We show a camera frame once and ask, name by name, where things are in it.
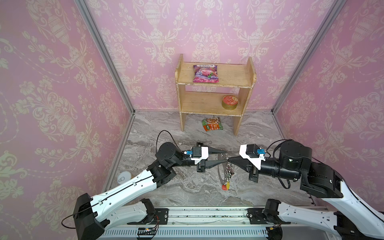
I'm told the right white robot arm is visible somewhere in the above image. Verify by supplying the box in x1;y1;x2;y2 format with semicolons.
228;140;384;240

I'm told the wooden two-tier shelf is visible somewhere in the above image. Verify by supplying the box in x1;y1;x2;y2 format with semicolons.
175;54;257;136

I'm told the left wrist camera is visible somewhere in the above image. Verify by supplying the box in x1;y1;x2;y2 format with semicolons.
184;147;209;165

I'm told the aluminium corner post right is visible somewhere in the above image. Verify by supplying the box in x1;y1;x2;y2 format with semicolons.
271;0;347;117

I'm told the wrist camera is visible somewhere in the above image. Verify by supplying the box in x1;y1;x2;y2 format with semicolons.
239;144;266;171
184;147;209;165

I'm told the pink snack packet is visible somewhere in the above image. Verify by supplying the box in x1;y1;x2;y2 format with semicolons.
193;65;219;83

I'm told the aluminium corner post left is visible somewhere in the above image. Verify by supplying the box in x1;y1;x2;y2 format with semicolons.
74;0;135;116

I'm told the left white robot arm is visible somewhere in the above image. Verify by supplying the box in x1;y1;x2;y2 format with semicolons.
69;142;224;240

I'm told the round red gold tin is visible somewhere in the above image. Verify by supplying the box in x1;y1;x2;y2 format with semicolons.
222;95;239;110

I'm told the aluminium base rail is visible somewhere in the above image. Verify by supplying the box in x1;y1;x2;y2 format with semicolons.
80;205;343;240

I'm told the aluminium corner post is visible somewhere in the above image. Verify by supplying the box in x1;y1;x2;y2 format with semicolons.
74;0;135;116
271;0;347;117

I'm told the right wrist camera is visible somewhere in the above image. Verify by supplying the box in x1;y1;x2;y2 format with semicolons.
239;144;266;171

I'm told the green orange snack packet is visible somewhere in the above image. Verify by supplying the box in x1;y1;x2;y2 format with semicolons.
202;117;223;132

